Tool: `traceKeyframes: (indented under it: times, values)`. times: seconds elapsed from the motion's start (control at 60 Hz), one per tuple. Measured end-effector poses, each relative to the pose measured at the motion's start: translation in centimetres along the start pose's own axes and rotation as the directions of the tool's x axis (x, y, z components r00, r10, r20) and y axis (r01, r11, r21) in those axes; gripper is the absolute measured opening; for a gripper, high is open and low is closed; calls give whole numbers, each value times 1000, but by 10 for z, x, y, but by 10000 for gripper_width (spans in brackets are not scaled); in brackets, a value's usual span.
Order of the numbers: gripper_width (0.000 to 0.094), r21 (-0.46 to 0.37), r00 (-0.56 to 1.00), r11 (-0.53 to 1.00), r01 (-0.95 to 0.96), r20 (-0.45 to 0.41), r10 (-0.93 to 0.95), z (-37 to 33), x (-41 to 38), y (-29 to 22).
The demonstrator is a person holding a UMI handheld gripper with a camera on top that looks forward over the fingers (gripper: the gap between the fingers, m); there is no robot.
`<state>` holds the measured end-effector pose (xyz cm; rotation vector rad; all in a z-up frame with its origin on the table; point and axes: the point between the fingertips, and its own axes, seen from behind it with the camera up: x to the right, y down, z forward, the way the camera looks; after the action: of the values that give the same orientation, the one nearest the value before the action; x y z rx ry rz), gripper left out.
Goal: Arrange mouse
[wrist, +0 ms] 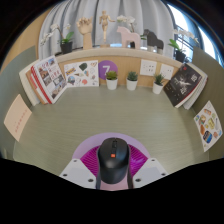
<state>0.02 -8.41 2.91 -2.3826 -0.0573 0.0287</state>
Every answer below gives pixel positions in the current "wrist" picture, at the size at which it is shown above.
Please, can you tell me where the colourful food sticker sheet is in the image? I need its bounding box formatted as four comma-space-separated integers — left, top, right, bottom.
193, 100, 224, 153

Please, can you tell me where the white sticker sheet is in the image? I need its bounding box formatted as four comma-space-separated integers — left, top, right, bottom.
63, 59, 100, 89

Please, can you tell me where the wooden artist mannequin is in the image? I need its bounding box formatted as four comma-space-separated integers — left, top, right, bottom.
98, 9, 116, 48

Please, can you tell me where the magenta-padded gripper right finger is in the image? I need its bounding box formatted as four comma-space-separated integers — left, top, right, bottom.
126, 144, 169, 190

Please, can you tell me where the purple mouse pad with wrist rest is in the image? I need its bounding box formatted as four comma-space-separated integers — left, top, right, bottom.
72, 132, 152, 192

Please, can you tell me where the pink horse figurine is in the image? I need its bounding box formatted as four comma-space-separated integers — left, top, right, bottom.
116, 25, 142, 50

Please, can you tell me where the black computer mouse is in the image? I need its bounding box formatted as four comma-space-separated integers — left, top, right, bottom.
96, 137, 131, 185

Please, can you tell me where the dark framed window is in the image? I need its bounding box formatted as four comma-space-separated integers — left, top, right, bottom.
166, 3, 218, 61

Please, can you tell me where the grey curtain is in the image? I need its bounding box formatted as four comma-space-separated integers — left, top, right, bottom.
38, 0, 178, 61

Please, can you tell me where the white wall socket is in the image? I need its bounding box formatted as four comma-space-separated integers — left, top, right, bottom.
139, 58, 158, 77
159, 63, 175, 81

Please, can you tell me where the wooden hand model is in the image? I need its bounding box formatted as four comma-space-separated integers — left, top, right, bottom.
75, 16, 94, 50

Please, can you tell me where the black horse figurine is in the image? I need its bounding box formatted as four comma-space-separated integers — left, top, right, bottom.
143, 28, 165, 54

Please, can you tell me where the white orchid in black pot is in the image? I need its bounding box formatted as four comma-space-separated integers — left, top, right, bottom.
39, 22, 75, 55
116, 14, 148, 49
167, 28, 200, 64

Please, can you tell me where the black cover book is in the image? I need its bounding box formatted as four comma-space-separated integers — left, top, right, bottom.
162, 62, 204, 109

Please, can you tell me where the photo cover magazine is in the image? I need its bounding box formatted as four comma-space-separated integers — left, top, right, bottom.
30, 54, 68, 105

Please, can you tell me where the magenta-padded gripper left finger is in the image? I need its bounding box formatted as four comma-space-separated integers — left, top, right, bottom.
59, 144, 103, 190

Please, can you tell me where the olive green divider panel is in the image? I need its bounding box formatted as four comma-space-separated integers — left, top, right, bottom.
0, 45, 38, 158
191, 46, 224, 161

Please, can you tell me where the orange book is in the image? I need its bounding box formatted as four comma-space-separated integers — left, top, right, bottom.
25, 69, 46, 105

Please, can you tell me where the pale pink card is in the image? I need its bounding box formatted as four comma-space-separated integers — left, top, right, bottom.
3, 93, 33, 143

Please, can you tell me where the small plant in white pot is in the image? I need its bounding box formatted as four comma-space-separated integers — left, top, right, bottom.
126, 70, 139, 92
152, 72, 166, 95
105, 70, 119, 91

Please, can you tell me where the purple round number disc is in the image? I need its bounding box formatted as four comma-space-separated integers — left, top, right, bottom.
98, 59, 118, 81

